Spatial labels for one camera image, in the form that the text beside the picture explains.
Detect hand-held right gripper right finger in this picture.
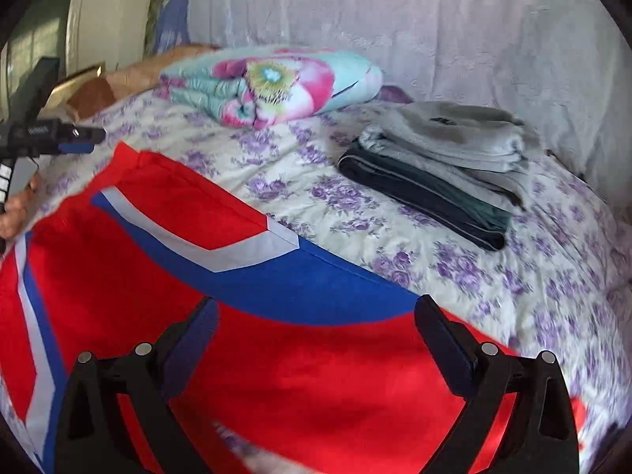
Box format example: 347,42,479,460
414,293,579,474

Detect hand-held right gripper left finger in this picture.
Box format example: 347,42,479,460
54,296,220,474

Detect red pants with blue-white stripes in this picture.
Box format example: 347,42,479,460
0,141,588,474

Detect folded dark green pants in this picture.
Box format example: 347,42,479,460
337,141,514,252

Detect person's left hand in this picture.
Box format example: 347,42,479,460
0,179,41,241

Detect tan board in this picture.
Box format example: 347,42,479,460
47,62,107,109

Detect white cabinet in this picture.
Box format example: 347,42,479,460
64,0,173,77

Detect blue patterned cloth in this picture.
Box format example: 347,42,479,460
153,0,198,55

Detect purple floral bedsheet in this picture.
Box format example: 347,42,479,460
0,86,632,474

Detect folded colourful floral blanket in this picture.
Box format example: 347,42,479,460
158,44,385,130

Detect folded grey garment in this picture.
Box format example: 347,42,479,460
358,100,531,208

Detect purple cloth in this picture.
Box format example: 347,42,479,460
378,84,416,104

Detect white lace cloth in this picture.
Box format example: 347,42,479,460
188,0,632,203

